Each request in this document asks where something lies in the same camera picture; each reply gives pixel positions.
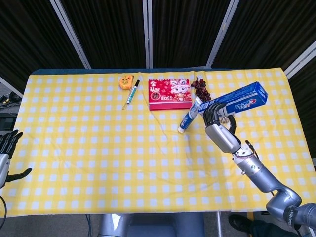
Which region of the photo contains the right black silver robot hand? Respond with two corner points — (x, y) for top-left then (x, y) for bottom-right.
(203, 102), (242, 154)

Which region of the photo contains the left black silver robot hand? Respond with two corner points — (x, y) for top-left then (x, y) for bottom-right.
(0, 129), (33, 190)

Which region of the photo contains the blue white toothpaste tube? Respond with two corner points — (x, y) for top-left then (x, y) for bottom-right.
(178, 96), (206, 134)

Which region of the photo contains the blue white toothpaste box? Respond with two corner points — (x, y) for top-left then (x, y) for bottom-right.
(198, 81), (269, 117)

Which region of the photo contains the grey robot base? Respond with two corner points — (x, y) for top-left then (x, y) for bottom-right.
(98, 212), (206, 237)

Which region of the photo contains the dark purple grape bunch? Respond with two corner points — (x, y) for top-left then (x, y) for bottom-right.
(191, 78), (212, 102)

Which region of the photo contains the red desk calendar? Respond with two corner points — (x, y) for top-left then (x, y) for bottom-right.
(148, 78), (194, 111)

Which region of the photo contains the black shoe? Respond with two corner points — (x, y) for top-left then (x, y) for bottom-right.
(228, 214), (253, 235)

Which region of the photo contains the yellow white checkered tablecloth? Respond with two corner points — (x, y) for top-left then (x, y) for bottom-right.
(0, 66), (316, 218)

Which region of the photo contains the black capped marker pen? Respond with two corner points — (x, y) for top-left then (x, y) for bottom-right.
(126, 79), (140, 105)

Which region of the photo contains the dark trouser leg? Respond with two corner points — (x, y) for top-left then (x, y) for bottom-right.
(248, 220), (301, 237)

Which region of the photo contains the orange tape measure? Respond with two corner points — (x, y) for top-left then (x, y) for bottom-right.
(118, 75), (135, 91)

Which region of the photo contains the black cable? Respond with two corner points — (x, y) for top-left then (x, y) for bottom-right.
(85, 214), (92, 237)
(0, 195), (7, 237)

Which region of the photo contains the white partition frame post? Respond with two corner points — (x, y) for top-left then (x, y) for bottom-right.
(0, 76), (24, 98)
(283, 40), (316, 79)
(49, 0), (92, 69)
(142, 0), (154, 69)
(206, 0), (238, 68)

